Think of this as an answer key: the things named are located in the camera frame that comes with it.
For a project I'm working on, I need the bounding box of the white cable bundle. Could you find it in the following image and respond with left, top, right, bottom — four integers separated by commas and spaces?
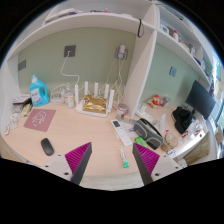
49, 83, 67, 105

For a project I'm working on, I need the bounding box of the black computer mouse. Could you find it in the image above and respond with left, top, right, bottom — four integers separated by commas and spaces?
41, 138, 54, 156

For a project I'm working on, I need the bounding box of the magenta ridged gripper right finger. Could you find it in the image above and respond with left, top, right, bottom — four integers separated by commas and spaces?
132, 143, 182, 185

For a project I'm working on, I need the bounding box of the blue detergent bottle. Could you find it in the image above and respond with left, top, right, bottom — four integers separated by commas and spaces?
29, 74, 49, 107

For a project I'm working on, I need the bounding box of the green packet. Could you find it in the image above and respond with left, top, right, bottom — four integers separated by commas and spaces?
135, 137, 149, 148

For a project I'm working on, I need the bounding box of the grey wall socket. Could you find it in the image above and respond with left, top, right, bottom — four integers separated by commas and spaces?
64, 45, 76, 57

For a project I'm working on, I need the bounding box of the black computer monitor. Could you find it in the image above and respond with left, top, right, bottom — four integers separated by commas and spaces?
185, 81, 215, 119

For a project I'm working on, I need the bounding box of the white power adapter plug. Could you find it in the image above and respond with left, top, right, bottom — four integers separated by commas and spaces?
115, 43, 128, 60

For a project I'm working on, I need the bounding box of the gold foil bag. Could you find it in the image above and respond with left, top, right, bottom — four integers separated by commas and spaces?
82, 95, 106, 114

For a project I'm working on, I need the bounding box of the small glass jar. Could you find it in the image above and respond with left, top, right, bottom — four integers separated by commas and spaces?
117, 103, 128, 118

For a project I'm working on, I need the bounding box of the pink square mouse pad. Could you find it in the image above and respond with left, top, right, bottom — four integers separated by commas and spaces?
24, 109, 56, 132

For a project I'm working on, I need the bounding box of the clear bottle with label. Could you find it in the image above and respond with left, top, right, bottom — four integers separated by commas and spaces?
64, 83, 74, 108

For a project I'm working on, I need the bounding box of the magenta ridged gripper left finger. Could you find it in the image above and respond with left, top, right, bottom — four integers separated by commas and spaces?
43, 142, 92, 185

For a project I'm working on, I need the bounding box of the black bag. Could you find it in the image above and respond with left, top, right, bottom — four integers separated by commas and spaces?
172, 107, 195, 134

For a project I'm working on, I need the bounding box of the small red figurine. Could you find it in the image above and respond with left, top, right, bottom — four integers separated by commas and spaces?
152, 95, 163, 106

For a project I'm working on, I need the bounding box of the white remote control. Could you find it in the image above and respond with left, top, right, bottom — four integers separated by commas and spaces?
111, 120, 132, 147

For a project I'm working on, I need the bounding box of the white wifi router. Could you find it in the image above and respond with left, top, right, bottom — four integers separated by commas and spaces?
75, 82, 115, 118

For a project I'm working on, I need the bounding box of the green white tube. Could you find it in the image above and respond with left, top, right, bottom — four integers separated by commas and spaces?
120, 149, 129, 168

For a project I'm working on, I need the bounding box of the grey zip pouch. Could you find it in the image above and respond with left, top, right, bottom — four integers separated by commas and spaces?
134, 118, 163, 150

